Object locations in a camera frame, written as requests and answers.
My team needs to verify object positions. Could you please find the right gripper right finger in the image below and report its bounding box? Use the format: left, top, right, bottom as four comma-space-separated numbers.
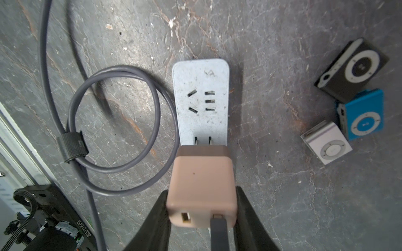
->
233, 186, 280, 251

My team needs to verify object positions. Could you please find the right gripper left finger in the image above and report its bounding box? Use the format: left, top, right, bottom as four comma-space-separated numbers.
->
124, 190, 171, 251

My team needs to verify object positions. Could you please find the grey USB cable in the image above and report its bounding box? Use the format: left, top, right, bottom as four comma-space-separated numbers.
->
39, 0, 230, 251

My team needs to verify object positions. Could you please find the pink USB charger adapter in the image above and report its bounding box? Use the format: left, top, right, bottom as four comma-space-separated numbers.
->
166, 145, 238, 228

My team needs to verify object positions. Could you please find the silver mp3 player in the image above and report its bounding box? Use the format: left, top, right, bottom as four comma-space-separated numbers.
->
300, 120, 352, 165

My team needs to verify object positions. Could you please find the white power strip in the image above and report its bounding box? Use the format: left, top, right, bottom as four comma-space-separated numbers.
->
172, 59, 230, 145

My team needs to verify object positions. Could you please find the blue mp3 player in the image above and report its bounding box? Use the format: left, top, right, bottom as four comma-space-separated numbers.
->
336, 89, 384, 141

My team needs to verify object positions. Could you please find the black mp3 player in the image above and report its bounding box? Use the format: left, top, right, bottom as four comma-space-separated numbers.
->
315, 38, 389, 103

